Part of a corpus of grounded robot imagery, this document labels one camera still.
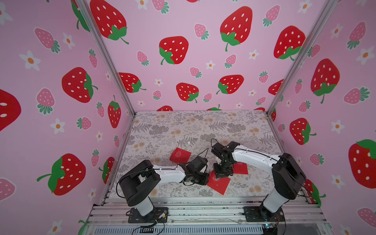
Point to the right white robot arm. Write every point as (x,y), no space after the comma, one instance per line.
(287,175)

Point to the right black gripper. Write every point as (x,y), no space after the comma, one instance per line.
(223,169)

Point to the right aluminium frame post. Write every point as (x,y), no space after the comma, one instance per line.
(322,18)

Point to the red envelope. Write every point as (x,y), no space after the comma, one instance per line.
(180,156)
(240,168)
(219,185)

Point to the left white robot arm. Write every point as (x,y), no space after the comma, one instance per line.
(137,184)

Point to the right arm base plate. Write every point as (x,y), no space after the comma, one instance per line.
(260,214)

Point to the floral patterned table mat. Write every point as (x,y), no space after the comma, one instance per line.
(155,135)

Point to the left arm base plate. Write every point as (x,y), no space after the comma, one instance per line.
(158,214)

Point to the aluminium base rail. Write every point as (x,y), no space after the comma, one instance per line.
(208,216)

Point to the aluminium frame post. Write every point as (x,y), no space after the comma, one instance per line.
(322,18)
(88,17)

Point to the left aluminium frame post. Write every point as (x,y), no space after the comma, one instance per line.
(88,17)

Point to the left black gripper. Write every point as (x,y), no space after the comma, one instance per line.
(204,181)

